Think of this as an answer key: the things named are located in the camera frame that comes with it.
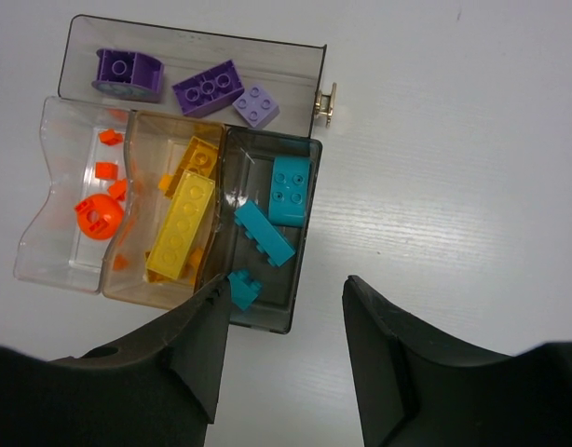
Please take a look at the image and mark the long yellow lego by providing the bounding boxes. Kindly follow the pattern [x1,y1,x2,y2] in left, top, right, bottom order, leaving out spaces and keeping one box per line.
[145,172,215,280]

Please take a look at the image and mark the amber plastic container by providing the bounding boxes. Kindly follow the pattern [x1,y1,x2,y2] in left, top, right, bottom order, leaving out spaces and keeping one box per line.
[101,112,226,310]

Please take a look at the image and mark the purple slope lego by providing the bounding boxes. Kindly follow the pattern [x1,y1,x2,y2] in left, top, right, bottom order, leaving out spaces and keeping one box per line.
[172,60,245,118]

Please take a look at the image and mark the small orange lego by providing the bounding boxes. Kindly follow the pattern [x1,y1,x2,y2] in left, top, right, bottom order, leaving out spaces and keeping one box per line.
[113,254,129,271]
[99,129,124,146]

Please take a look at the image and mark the clear rear container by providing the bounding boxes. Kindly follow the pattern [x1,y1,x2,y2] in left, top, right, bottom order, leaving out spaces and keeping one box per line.
[58,14,327,137]

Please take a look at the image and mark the orange 1x2 lego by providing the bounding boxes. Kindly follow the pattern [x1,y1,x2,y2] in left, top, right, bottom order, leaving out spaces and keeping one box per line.
[94,161,118,181]

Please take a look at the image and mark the teal 2x4 lego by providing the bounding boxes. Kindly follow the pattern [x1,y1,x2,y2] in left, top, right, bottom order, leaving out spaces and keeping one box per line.
[234,200,295,267]

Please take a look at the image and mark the small yellow lego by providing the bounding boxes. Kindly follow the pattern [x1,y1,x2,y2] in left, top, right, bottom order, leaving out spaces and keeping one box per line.
[157,174,173,193]

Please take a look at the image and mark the lilac small lego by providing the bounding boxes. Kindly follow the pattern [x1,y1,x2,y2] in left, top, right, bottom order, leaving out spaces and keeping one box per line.
[233,84,280,129]

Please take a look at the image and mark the teal round lego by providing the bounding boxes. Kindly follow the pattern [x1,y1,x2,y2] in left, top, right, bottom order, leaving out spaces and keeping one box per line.
[268,156,310,228]

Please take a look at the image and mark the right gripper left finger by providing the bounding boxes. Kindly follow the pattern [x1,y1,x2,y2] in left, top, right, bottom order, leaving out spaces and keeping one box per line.
[50,273,232,425]

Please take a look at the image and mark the clear front-left container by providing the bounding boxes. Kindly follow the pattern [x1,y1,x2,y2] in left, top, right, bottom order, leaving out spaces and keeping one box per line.
[14,97,130,294]

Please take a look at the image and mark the grey plastic container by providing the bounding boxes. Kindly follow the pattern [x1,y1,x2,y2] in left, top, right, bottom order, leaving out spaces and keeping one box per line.
[201,128,322,333]

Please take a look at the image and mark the purple printed lego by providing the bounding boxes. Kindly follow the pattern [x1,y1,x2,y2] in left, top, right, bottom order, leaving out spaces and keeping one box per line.
[91,47,165,102]

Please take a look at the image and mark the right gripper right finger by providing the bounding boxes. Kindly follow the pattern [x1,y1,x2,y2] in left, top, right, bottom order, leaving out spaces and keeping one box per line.
[341,275,515,447]

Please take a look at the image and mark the teal square lego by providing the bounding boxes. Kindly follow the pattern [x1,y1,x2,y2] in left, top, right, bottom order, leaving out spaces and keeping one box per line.
[228,269,263,311]

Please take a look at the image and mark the brass container latch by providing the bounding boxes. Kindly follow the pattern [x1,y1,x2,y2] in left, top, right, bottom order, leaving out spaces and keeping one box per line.
[313,82,337,128]

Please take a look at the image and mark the orange lego cluster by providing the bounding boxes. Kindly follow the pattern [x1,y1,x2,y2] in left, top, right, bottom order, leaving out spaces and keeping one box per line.
[75,194,124,240]

